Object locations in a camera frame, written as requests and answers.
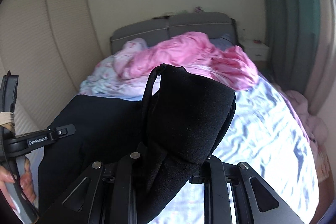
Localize black pants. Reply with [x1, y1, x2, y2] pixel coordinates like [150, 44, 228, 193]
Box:
[38, 64, 235, 223]

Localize light floral pillow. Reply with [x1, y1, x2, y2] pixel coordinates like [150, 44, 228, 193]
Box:
[79, 38, 148, 101]

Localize pink crumpled quilt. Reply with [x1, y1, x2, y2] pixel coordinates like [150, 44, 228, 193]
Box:
[113, 32, 259, 91]

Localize teal curtain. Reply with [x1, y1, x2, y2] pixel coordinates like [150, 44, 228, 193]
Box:
[265, 0, 320, 93]

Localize person's left hand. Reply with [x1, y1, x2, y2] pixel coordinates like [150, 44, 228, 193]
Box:
[0, 155, 38, 212]

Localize blue floral striped bedsheet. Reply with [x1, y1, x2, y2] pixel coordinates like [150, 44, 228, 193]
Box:
[30, 76, 318, 223]

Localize white bedside table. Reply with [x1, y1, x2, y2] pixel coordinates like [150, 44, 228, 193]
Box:
[241, 40, 269, 61]

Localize grey upholstered headboard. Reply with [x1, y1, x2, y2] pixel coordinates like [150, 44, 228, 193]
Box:
[110, 12, 239, 54]

